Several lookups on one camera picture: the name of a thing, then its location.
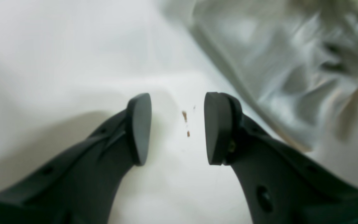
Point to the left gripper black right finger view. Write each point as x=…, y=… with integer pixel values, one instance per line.
x=280, y=184

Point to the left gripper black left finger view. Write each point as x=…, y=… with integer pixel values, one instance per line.
x=79, y=185

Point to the white T-shirt with yellow print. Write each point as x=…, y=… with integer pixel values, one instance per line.
x=295, y=61

